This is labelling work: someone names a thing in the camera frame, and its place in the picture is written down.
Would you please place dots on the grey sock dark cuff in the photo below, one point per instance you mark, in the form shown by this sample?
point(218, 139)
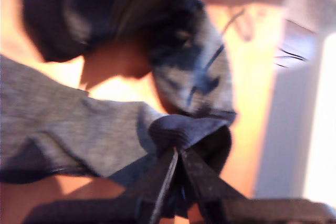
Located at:
point(183, 129)
point(52, 103)

